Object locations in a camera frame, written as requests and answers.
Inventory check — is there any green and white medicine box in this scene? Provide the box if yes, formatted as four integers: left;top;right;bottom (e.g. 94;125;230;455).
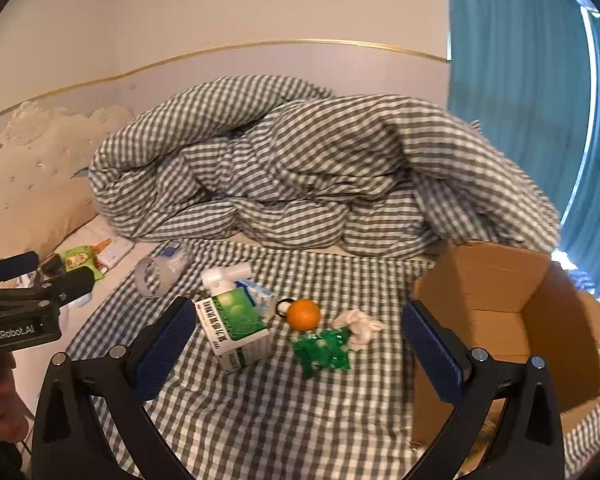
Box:
194;287;274;375

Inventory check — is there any orange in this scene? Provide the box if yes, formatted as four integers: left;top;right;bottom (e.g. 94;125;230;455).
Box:
286;298;322;332

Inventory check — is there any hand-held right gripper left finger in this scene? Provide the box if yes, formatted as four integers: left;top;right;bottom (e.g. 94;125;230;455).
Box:
31;296;198;480

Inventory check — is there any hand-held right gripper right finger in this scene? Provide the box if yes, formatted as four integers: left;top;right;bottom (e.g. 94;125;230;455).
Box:
401;300;566;480

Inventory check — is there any green snack packet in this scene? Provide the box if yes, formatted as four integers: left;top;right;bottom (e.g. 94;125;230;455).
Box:
60;244;106;279

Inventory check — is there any clear plastic jar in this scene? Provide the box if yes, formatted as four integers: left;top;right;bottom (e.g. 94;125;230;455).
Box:
160;240;191;282

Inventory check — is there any grey checked duvet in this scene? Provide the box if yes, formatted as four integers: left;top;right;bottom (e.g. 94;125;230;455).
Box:
88;75;563;262

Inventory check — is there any white tissue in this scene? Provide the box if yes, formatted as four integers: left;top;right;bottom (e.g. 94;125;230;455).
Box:
329;309;387;351

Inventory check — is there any white box with red print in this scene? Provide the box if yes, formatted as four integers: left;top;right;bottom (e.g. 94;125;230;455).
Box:
95;237;135;269

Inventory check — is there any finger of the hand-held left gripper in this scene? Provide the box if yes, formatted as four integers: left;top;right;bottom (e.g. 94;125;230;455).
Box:
0;251;41;288
27;266;94;311

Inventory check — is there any grey tape roll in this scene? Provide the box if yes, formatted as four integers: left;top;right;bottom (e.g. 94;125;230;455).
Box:
134;256;175;299

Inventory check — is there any green wrapper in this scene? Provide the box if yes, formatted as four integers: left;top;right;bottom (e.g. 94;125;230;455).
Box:
291;327;354;380

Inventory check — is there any blue and white tissue pack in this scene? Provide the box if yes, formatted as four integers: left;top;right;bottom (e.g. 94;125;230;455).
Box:
236;280;282;322

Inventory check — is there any white plastic bottle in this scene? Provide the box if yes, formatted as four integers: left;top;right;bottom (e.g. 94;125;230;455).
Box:
201;263;254;302

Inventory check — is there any person's left hand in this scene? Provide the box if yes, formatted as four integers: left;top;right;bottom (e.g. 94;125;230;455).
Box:
0;354;33;444

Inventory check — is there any white embroidered pillow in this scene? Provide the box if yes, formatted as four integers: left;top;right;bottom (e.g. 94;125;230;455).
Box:
0;101;132;261

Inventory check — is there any grey checked bed sheet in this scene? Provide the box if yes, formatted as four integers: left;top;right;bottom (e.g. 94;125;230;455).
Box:
67;237;600;480

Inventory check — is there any brown cardboard box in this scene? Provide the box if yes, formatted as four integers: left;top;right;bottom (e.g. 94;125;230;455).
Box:
411;240;600;461

